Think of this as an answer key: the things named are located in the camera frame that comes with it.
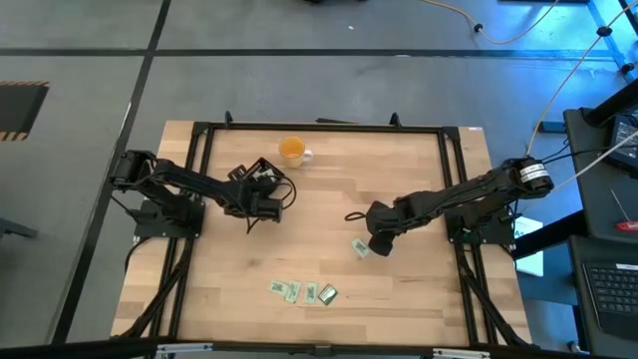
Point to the black laptop keyboard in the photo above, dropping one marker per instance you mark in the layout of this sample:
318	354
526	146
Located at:
613	294

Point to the black hazard-striped floor hatch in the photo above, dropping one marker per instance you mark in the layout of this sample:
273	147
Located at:
20	109

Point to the black mesh plastic basket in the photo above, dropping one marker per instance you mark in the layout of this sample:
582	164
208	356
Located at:
278	172

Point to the white paper sheet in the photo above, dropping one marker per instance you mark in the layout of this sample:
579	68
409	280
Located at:
529	249

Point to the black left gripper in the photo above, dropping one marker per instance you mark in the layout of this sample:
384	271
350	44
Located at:
259	207

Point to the blue metal frame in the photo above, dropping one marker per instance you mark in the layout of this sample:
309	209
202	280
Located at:
610	35

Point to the black camera mount beam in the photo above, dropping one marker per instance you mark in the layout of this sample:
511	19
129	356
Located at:
75	349

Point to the grey chair base leg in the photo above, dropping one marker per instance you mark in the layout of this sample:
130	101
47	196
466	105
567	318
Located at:
12	229

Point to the shiny green foil packet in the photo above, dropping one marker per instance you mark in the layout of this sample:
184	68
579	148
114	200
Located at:
327	294

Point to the silver metal bracket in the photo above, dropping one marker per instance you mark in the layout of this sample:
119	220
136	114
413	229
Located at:
183	347
461	353

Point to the black side desk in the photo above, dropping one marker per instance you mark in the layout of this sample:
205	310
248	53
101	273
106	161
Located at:
588	209

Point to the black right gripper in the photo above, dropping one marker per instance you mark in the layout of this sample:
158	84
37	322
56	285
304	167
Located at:
386	219

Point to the black frame clamp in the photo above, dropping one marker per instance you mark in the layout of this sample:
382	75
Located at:
395	118
228	118

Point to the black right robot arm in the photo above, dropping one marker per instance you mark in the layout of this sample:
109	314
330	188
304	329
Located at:
458	192

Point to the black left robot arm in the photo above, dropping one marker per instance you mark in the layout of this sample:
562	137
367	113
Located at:
189	182

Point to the black aluminium table frame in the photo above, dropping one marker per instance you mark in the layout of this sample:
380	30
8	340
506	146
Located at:
324	127

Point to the yellow and white mug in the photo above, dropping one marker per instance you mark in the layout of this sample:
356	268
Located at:
292	151

